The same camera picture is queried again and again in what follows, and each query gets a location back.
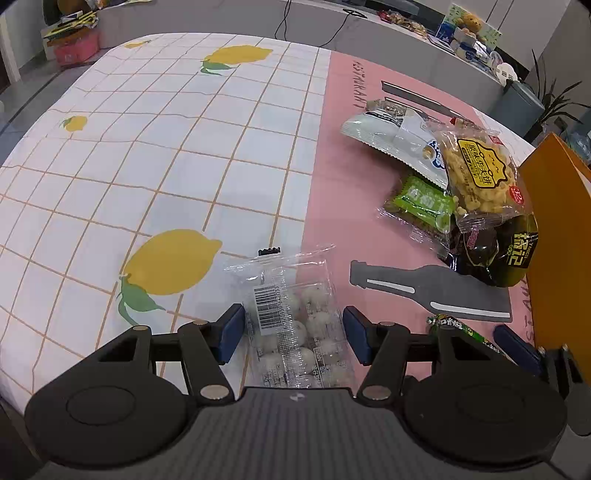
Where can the pile of snacks on counter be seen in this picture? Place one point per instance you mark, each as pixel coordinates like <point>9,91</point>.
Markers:
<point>404,23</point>

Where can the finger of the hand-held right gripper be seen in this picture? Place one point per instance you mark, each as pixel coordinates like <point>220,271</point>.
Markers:
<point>515,346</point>

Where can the grey trash bin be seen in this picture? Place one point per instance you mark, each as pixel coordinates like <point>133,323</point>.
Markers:
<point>519,106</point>

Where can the white and grey snack packet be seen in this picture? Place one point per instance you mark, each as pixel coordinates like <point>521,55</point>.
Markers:
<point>392,134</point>

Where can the small white object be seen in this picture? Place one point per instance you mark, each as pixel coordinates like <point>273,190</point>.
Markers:
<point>507,73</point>

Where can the brown teddy bear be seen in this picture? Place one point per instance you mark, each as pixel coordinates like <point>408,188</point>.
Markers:
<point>468,23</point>

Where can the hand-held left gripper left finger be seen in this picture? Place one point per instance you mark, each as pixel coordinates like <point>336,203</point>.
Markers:
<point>231,332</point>

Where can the clear packet of white balls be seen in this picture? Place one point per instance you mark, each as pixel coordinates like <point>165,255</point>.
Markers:
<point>286,314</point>

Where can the long leaf potted plant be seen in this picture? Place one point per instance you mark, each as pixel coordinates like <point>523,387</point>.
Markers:
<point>551,101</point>

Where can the pink storage box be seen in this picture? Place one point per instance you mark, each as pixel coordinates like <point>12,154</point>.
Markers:
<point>76,50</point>

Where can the yellow and black packets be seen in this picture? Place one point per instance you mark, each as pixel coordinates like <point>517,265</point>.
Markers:
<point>69,25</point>

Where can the green stick snack packet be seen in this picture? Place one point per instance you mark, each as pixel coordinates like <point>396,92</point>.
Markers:
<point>455,327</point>

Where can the dark olive snack packet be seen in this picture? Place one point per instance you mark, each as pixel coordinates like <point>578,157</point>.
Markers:
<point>489,254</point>

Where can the orange box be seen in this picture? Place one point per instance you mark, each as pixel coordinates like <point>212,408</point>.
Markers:
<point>554,230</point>

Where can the yellow cookie packet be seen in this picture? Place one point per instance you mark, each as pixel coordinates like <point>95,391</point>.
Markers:
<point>480,170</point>

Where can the pink printed table mat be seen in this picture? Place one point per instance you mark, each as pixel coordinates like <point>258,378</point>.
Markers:
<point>360,207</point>

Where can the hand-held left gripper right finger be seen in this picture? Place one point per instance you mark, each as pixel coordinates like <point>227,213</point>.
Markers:
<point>358,337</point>

